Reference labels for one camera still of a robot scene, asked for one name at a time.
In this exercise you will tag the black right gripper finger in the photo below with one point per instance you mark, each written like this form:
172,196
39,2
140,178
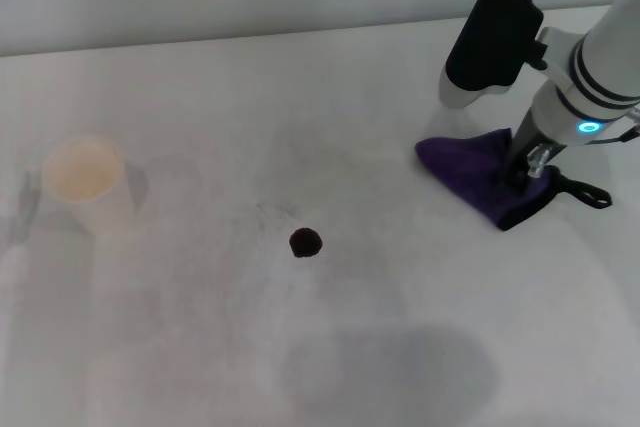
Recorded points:
520,157
539,161

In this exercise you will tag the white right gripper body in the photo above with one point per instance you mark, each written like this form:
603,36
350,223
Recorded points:
565,117

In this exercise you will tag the purple rag with black trim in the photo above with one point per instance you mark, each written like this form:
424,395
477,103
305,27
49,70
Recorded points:
465,167

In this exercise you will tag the white paper cup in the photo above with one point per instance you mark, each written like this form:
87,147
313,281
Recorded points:
82,172

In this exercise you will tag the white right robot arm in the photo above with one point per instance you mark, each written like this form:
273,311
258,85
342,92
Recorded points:
607,42

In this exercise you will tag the black liquid stain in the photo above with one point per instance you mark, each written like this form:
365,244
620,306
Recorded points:
305,243

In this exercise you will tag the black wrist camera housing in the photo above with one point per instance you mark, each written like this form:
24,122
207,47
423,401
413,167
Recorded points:
492,32

